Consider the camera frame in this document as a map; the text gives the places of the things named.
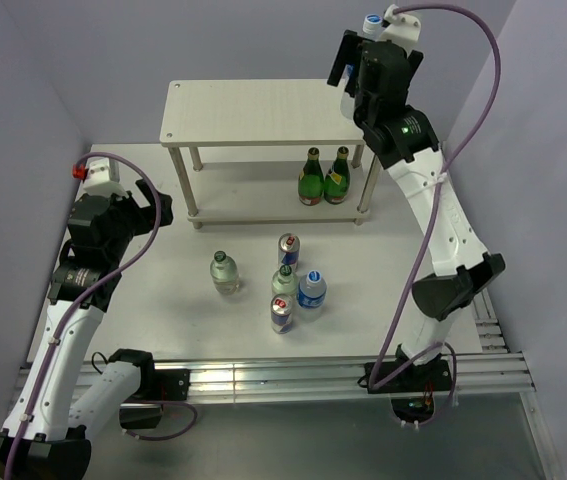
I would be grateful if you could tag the Red Bull can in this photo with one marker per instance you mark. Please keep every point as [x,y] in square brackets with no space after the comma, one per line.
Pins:
[281,313]
[289,250]

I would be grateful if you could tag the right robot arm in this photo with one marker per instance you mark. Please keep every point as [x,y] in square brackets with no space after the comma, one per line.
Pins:
[403,146]

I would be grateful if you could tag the white two-tier shelf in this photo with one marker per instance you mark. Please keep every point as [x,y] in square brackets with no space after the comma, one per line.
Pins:
[238,147]

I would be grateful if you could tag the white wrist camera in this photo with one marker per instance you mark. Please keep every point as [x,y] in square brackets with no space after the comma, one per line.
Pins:
[100,177]
[401,29]

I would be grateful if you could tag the right green glass bottle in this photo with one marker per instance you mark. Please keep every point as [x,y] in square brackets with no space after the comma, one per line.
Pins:
[337,179]

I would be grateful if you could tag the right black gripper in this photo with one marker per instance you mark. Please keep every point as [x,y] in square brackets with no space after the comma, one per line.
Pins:
[350,46]

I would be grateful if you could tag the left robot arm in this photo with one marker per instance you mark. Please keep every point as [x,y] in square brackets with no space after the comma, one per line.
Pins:
[47,435]

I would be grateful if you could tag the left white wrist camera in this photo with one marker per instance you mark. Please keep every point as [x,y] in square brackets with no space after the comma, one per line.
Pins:
[100,177]

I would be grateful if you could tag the aluminium side rail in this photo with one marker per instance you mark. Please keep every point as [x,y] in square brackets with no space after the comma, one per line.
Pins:
[488,320]

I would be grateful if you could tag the clear glass bottle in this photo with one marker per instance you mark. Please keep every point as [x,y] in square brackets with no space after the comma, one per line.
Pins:
[224,273]
[285,281]

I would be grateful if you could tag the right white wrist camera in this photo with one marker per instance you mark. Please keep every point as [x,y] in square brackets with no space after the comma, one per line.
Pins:
[401,29]

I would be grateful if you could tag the Pocari Sweat bottle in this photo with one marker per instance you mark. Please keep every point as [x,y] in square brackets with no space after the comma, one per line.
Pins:
[369,30]
[311,295]

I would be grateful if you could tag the aluminium front rail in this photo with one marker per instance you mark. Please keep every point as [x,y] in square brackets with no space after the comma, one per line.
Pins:
[330,378]

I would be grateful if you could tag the green glass bottle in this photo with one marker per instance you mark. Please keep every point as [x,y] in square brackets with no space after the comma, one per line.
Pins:
[311,179]
[337,179]

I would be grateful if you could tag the left green glass bottle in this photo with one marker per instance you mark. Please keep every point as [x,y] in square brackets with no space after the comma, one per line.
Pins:
[311,179]

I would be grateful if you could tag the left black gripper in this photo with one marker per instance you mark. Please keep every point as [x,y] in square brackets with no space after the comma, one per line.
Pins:
[145,216]

